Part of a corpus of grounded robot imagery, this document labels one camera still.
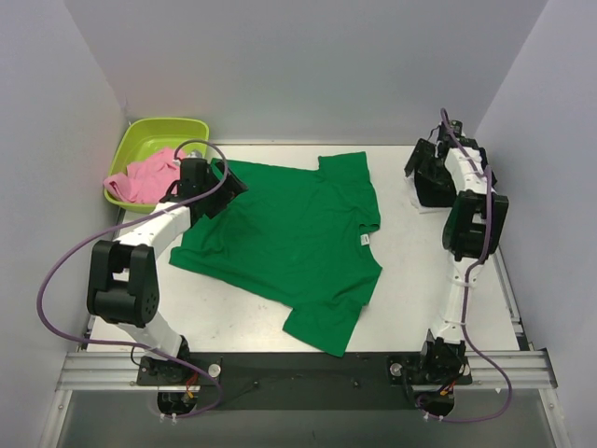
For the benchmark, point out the green plastic basin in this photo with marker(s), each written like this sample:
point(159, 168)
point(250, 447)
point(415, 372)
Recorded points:
point(148, 136)

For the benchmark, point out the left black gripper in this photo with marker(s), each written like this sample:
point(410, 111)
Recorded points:
point(229, 185)

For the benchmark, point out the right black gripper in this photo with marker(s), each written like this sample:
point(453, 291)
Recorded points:
point(421, 164)

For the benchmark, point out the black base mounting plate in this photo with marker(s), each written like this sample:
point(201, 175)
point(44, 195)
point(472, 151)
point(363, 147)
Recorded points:
point(286, 395)

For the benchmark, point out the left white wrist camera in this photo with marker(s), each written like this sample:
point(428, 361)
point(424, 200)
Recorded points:
point(195, 154)

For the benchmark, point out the black t shirt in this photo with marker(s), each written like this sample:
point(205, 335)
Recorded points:
point(433, 192)

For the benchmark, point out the green t shirt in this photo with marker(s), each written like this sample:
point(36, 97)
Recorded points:
point(298, 237)

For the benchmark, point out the aluminium frame rail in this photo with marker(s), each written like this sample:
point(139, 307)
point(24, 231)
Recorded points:
point(95, 371)

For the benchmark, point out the pink t shirt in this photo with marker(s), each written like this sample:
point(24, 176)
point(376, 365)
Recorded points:
point(145, 182)

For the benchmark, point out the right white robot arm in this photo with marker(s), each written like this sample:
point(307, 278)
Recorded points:
point(453, 173)

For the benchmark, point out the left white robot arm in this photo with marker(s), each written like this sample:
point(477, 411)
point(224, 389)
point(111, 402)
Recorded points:
point(124, 286)

